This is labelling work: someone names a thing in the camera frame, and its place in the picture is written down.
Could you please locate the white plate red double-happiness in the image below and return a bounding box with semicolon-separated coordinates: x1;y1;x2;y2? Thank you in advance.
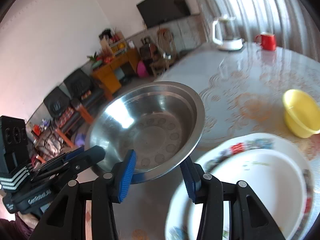
164;132;316;240

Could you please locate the yellow plastic bowl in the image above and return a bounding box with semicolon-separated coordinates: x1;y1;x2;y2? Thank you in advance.
282;89;319;139

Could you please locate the stainless steel bowl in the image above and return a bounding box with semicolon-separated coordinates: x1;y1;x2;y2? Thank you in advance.
85;81;205;184

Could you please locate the black sofa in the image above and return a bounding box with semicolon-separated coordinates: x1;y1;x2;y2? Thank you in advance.
43;68;106;134

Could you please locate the orange wooden desk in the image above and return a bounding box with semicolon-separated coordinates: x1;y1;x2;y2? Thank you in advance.
91;48;140;101

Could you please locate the pink bag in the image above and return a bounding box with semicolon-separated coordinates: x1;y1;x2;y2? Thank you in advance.
137;61;149;79

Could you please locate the small white shelf with items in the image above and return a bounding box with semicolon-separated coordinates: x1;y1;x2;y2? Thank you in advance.
99;28;127;56

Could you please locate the red mug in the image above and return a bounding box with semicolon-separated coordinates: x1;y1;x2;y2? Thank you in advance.
254;33;277;51

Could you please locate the wooden chair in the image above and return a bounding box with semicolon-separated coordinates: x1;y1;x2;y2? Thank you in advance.
150;28;177;77

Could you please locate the white glass electric kettle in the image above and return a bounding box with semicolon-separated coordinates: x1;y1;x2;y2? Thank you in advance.
211;14;244;51

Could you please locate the beige window curtain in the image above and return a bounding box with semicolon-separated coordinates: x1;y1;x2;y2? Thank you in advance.
196;0;319;61

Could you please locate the black wall television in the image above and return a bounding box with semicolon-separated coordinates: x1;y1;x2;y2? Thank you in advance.
136;0;191;28

